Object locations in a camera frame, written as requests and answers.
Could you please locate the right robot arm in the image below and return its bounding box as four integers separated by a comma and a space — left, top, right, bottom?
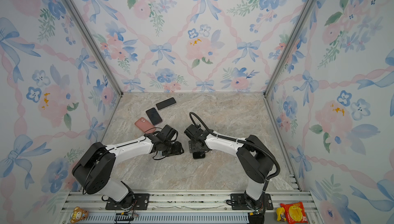
184, 125, 280, 210

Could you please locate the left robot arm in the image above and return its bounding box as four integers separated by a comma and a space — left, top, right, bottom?
72, 125, 184, 210

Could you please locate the black phone middle back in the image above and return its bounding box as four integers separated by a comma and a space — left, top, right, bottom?
146, 108, 163, 126

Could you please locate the black phone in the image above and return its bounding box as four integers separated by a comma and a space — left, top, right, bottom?
146, 108, 163, 126
156, 97, 176, 110

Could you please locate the pink phone case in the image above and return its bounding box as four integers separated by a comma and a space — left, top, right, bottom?
134, 117, 156, 134

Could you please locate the black phone far back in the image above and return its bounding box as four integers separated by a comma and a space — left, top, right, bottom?
156, 97, 176, 110

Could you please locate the yellow toy figure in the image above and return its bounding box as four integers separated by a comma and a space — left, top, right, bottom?
276, 207, 287, 222

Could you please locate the monkey plush toy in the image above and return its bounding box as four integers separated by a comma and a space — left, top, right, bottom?
70, 207, 89, 224

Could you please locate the red snack packet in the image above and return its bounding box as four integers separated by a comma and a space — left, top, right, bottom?
280, 202, 308, 224

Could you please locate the aluminium rail frame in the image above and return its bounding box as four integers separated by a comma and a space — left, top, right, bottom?
54, 190, 323, 224

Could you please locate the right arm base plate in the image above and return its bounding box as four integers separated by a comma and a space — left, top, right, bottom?
226, 193, 274, 211

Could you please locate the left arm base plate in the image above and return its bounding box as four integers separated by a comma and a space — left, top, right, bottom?
105, 193, 150, 211

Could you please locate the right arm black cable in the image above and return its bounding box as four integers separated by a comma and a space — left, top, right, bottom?
189, 112, 281, 194

